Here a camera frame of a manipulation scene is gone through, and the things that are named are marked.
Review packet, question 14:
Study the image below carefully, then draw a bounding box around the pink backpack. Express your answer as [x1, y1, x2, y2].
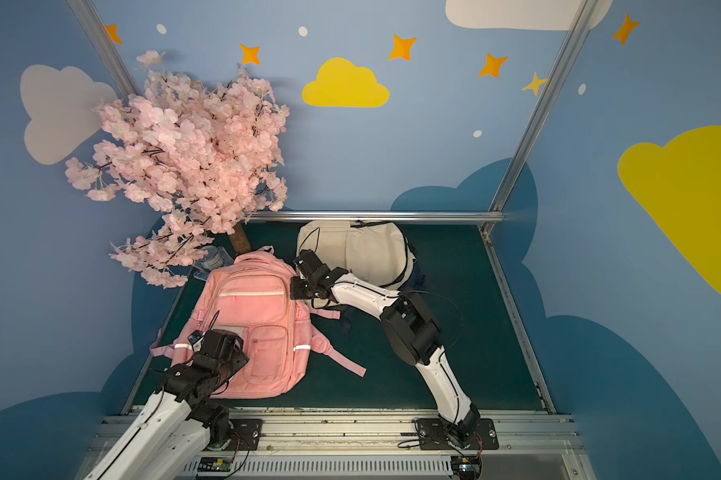
[152, 246, 366, 400]

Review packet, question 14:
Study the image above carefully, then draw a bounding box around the beige and navy backpack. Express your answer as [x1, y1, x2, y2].
[296, 220, 406, 290]

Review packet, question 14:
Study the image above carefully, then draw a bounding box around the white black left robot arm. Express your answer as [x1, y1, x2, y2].
[86, 330, 248, 479]

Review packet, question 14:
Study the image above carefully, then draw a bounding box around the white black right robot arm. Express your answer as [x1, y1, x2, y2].
[290, 250, 481, 448]

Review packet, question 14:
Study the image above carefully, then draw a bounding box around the navy blue backpack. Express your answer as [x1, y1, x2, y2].
[396, 236, 426, 291]

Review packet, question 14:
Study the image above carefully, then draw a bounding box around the left green circuit board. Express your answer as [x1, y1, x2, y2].
[194, 456, 236, 478]

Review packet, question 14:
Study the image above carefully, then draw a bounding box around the green circuit board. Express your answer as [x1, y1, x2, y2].
[451, 455, 482, 480]
[194, 456, 236, 478]

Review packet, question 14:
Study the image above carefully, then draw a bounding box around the pink artificial blossom tree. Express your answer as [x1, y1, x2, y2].
[66, 50, 290, 289]

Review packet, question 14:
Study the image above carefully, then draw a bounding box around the right green circuit board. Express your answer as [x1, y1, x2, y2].
[451, 455, 482, 480]

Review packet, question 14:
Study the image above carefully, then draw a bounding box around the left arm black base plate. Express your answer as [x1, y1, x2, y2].
[224, 418, 264, 452]

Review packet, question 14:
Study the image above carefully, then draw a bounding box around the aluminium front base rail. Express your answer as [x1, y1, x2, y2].
[74, 406, 596, 480]

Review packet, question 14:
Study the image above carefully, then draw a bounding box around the aluminium back rail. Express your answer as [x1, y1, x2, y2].
[250, 210, 505, 224]

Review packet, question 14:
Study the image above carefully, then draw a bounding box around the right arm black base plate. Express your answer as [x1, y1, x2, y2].
[413, 417, 500, 452]

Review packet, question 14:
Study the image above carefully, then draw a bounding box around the aluminium right side rail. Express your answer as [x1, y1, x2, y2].
[480, 223, 558, 414]

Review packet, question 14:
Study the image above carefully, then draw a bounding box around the aluminium left corner post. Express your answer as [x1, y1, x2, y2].
[66, 0, 140, 97]

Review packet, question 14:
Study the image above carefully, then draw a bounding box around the aluminium corner post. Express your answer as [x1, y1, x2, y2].
[490, 0, 600, 213]
[66, 0, 140, 97]

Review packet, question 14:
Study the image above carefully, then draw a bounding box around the aluminium right corner post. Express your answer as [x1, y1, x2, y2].
[490, 0, 600, 213]

